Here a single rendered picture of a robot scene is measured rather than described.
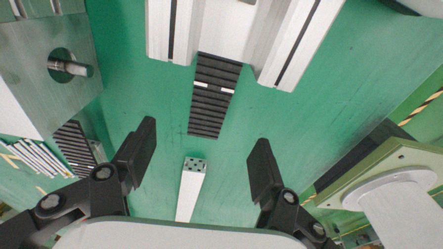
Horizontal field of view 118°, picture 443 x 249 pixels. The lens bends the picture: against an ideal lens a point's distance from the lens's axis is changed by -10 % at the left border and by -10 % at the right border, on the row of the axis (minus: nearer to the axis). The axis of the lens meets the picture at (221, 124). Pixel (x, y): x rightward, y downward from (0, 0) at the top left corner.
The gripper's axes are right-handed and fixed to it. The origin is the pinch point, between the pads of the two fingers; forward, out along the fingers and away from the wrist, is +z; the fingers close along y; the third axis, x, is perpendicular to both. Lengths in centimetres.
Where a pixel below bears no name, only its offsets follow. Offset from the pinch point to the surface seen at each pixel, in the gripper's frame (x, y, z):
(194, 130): -7.5, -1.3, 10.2
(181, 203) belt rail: -28.6, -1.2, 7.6
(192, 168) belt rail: -14.9, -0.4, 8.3
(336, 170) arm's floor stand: -14.6, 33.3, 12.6
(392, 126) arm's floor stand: -4, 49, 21
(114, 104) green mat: -6.0, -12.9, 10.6
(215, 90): -0.2, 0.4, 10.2
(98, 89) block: -3.0, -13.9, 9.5
